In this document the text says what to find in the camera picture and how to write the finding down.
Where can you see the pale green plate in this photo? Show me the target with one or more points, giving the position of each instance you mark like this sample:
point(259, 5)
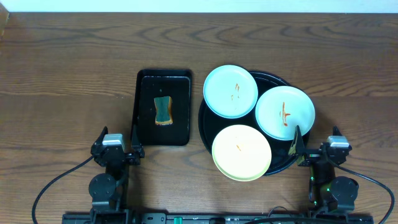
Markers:
point(281, 109)

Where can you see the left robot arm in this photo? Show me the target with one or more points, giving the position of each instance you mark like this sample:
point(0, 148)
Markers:
point(109, 189)

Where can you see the round black tray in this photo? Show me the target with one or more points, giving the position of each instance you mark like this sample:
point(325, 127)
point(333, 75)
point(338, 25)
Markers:
point(210, 124)

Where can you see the light blue plate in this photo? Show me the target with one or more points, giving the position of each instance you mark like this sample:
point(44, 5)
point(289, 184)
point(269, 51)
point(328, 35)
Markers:
point(230, 91)

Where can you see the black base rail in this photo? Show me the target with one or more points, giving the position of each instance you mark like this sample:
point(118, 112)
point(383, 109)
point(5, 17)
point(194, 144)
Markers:
point(162, 218)

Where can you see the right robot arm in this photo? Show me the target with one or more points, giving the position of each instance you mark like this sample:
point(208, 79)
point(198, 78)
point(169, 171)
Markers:
point(331, 196)

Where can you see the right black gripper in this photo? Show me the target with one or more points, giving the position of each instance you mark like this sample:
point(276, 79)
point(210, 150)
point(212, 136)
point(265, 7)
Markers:
point(298, 149)

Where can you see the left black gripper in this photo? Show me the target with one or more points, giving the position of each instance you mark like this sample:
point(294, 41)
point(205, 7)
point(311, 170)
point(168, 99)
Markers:
point(116, 156)

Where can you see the yellow plate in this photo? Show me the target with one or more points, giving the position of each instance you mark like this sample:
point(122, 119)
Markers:
point(241, 153)

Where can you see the orange green scrub sponge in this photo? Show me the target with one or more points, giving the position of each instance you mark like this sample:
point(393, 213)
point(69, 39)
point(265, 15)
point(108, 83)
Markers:
point(163, 108)

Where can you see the black rectangular tray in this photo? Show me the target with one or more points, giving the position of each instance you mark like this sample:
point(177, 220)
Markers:
point(153, 83)

